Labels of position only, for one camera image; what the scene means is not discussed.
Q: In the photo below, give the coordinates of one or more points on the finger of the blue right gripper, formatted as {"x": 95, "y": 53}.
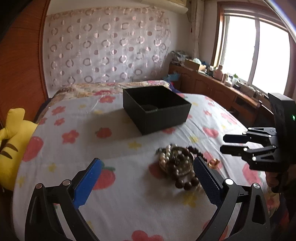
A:
{"x": 239, "y": 139}

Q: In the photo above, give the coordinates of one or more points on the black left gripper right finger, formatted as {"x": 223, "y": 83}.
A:
{"x": 210, "y": 180}

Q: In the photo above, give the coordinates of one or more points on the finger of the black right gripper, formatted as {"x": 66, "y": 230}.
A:
{"x": 233, "y": 150}

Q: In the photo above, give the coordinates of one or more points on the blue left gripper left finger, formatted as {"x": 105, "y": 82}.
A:
{"x": 85, "y": 182}

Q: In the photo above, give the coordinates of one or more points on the person's right hand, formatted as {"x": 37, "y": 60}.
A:
{"x": 281, "y": 181}

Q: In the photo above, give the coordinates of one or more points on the wooden side cabinet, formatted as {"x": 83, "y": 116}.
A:
{"x": 251, "y": 113}

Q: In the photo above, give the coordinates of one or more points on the strawberry flower print blanket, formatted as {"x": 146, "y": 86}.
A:
{"x": 132, "y": 199}

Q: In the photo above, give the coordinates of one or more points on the pink ceramic jar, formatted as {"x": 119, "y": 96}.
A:
{"x": 218, "y": 74}

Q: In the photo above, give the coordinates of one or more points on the yellow striped plush toy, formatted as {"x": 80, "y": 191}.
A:
{"x": 17, "y": 134}

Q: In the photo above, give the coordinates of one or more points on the cardboard box on cabinet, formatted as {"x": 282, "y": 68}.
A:
{"x": 194, "y": 66}

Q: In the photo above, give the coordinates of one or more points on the black square storage box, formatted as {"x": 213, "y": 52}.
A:
{"x": 155, "y": 108}

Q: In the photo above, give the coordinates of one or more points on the floral quilt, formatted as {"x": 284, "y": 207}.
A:
{"x": 97, "y": 89}

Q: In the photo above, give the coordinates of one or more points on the wooden wardrobe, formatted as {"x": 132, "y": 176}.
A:
{"x": 22, "y": 75}

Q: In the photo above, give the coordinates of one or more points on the sheer circle pattern curtain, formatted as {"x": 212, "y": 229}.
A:
{"x": 104, "y": 45}

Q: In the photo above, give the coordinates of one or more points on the white air conditioner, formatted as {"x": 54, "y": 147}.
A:
{"x": 177, "y": 6}

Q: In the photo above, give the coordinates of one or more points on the window with wooden frame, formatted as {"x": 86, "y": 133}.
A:
{"x": 252, "y": 42}

